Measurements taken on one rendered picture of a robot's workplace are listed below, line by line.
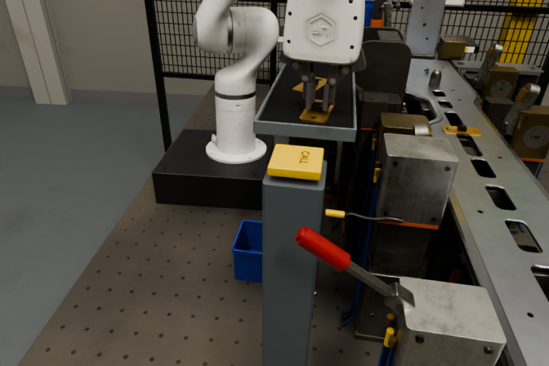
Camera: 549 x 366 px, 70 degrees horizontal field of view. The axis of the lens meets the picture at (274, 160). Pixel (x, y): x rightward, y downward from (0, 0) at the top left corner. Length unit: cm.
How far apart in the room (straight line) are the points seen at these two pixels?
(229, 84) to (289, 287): 70
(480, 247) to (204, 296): 56
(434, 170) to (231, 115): 67
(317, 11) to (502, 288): 42
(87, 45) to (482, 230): 369
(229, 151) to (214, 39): 33
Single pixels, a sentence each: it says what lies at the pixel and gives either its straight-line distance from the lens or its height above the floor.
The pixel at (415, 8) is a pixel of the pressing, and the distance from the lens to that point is 165.
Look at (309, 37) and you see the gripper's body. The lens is 53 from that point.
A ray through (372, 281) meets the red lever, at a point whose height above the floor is 108.
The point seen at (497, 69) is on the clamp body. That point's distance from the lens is 141.
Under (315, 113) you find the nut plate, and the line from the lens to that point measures 57.
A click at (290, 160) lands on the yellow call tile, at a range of 45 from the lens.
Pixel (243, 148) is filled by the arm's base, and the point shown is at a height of 83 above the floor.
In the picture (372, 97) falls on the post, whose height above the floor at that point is 110.
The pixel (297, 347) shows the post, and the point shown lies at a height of 87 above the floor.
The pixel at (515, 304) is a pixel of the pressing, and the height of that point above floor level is 100.
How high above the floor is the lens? 138
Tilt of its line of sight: 29 degrees down
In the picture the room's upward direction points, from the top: 1 degrees clockwise
